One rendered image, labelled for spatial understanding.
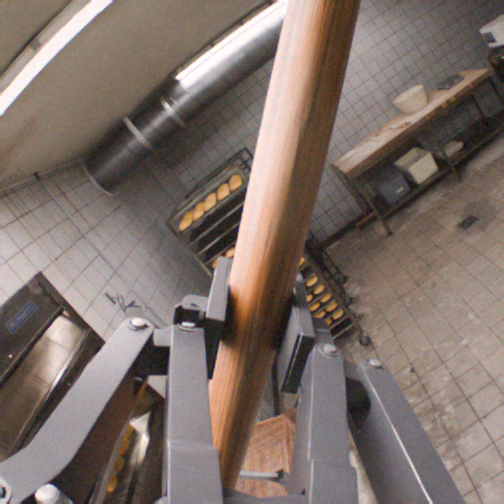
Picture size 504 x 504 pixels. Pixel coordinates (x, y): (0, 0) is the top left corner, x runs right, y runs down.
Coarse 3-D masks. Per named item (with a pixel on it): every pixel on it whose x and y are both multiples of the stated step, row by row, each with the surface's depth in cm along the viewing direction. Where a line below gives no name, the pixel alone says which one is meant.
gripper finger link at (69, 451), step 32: (128, 320) 15; (128, 352) 13; (96, 384) 11; (128, 384) 12; (64, 416) 9; (96, 416) 10; (128, 416) 13; (32, 448) 8; (64, 448) 8; (96, 448) 10; (0, 480) 7; (32, 480) 7; (64, 480) 8
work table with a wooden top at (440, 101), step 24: (480, 72) 396; (432, 96) 447; (456, 96) 398; (408, 120) 432; (432, 120) 412; (480, 120) 467; (360, 144) 485; (384, 144) 419; (480, 144) 420; (336, 168) 489; (360, 168) 428; (408, 192) 452; (384, 216) 450
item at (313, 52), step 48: (288, 0) 15; (336, 0) 14; (288, 48) 15; (336, 48) 15; (288, 96) 15; (336, 96) 16; (288, 144) 16; (288, 192) 16; (240, 240) 18; (288, 240) 17; (240, 288) 18; (288, 288) 18; (240, 336) 19; (240, 384) 20; (240, 432) 21
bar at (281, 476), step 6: (282, 468) 143; (240, 474) 141; (246, 474) 141; (252, 474) 141; (258, 474) 141; (264, 474) 142; (270, 474) 142; (276, 474) 142; (282, 474) 140; (288, 474) 144; (270, 480) 143; (276, 480) 140; (282, 480) 140; (288, 480) 141
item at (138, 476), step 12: (156, 408) 202; (156, 420) 195; (144, 432) 188; (156, 432) 188; (144, 444) 178; (144, 456) 169; (144, 468) 163; (132, 480) 156; (144, 480) 158; (132, 492) 148
